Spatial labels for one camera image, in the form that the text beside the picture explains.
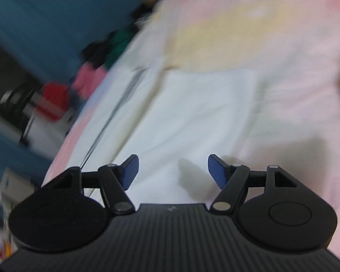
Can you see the pink and yellow printed blanket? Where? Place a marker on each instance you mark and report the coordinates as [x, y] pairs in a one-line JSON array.
[[272, 48]]

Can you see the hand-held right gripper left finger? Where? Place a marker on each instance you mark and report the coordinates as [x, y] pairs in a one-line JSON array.
[[130, 171]]

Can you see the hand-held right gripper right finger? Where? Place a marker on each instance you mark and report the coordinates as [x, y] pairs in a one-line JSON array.
[[217, 172]]

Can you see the white garment with dark stripe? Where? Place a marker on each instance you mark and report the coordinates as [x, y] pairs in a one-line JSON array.
[[170, 124]]

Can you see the white box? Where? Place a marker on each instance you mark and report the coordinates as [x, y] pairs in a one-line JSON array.
[[14, 187]]

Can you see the green cloth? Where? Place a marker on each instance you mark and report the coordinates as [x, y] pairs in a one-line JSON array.
[[117, 45]]

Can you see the pink cloth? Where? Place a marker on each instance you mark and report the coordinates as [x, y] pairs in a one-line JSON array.
[[88, 80]]

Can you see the red cloth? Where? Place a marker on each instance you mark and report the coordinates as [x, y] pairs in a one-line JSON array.
[[53, 102]]

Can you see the teal curtain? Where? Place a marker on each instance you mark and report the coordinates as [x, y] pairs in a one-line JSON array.
[[45, 19]]

